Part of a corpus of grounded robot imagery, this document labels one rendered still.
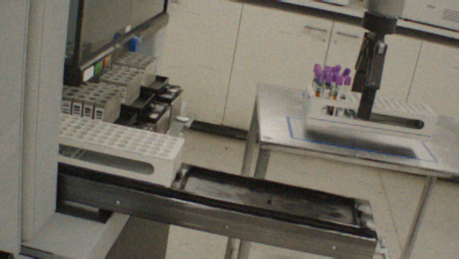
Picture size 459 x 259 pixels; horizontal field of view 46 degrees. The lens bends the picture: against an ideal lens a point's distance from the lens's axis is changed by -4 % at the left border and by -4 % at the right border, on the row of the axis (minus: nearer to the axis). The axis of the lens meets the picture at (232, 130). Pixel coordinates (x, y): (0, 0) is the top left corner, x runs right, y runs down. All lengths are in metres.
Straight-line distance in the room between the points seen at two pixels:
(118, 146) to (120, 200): 0.09
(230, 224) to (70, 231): 0.26
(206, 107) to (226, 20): 0.54
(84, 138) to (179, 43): 2.37
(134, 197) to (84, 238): 0.11
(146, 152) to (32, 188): 0.20
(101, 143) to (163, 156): 0.11
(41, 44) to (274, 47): 2.51
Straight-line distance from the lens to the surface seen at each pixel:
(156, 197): 0.93
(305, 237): 0.93
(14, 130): 0.76
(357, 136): 1.35
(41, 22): 0.78
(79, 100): 1.10
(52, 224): 0.96
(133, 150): 0.94
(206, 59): 3.28
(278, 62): 3.24
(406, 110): 1.31
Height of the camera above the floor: 1.24
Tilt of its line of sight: 20 degrees down
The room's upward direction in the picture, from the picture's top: 10 degrees clockwise
